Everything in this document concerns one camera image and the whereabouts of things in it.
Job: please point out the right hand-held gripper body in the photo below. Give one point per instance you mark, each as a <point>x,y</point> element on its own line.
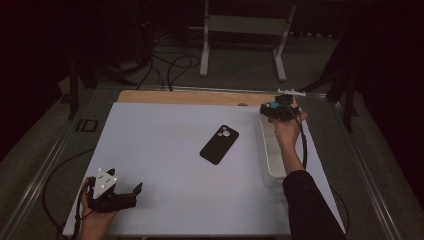
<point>281,111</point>

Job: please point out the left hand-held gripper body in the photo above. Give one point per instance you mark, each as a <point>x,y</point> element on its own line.
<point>106,200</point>

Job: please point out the white rectangular storage box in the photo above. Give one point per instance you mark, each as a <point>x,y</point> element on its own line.
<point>271,160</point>

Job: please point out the black phone case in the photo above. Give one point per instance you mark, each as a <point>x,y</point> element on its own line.
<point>218,146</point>

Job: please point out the person's right hand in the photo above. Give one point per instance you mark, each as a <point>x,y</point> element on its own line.
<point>286,131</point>

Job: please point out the person's left hand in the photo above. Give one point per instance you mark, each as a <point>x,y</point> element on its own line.
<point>96,223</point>

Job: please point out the white table mat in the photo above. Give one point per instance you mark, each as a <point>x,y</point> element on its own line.
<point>160,150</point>

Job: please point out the black stand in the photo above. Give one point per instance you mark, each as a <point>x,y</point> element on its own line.
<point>348,103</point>
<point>73,90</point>

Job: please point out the grey metal stand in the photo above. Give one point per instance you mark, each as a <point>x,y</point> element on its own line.
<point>245,25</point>

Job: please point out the wooden table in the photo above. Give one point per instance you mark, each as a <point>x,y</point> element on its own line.
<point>186,97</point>

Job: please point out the black square floor frame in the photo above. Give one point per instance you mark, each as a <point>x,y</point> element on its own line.
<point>80,125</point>

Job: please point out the metal floor rail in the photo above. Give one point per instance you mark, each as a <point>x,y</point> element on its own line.
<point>43,170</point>
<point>370,180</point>
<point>213,88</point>

